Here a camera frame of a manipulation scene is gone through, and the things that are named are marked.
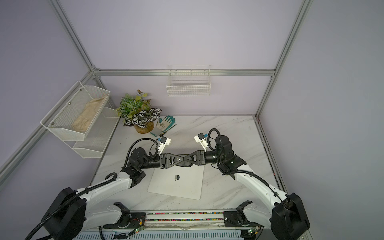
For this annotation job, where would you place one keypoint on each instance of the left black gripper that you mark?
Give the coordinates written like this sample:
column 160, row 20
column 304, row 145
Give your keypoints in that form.
column 166, row 160

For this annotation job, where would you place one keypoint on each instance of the white mesh shelf bin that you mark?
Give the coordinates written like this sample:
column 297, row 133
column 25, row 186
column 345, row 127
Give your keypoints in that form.
column 98, row 138
column 61, row 117

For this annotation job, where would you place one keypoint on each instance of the upper white mesh shelf bin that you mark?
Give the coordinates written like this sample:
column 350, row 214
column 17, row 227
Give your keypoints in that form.
column 61, row 117

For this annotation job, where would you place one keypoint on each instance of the white wire wall basket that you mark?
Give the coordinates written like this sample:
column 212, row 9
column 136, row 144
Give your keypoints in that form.
column 189, row 80

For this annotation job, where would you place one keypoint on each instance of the lower white mesh shelf bin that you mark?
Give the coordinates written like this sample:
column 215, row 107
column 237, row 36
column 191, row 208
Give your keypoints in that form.
column 98, row 138

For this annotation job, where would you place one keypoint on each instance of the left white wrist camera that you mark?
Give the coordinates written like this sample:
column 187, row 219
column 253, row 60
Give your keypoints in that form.
column 163, row 142

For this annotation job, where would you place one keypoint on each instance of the potted green striped plant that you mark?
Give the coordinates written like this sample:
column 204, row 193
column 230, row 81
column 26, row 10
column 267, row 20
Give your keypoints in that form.
column 136, row 111

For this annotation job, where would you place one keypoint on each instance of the small black yellow screwdriver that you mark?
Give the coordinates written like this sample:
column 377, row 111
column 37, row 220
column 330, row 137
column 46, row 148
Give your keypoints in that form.
column 163, row 133

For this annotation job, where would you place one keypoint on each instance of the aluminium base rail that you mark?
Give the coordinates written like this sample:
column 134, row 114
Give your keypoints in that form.
column 180, row 225

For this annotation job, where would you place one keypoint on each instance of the teal white work glove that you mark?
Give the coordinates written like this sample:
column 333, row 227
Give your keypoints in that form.
column 163, row 125

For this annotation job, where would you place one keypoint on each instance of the white laptop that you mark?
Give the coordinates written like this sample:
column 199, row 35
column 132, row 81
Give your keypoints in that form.
column 178, row 182

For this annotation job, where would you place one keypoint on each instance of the beige cloth in bin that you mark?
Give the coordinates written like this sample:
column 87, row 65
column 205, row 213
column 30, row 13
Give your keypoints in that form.
column 84, row 120

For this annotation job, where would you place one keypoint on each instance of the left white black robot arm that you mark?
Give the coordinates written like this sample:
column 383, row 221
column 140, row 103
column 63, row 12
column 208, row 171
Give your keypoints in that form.
column 74, row 211

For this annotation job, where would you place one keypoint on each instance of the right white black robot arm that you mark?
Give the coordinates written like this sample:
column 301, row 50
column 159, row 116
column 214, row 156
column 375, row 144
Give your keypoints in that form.
column 284, row 215

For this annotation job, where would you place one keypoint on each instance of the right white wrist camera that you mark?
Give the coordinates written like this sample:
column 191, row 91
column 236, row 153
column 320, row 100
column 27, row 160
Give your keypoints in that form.
column 201, row 139

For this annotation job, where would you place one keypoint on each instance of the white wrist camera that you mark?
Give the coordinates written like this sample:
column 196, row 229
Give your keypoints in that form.
column 163, row 142
column 201, row 139

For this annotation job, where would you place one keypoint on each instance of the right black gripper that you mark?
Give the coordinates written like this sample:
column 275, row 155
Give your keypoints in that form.
column 201, row 157

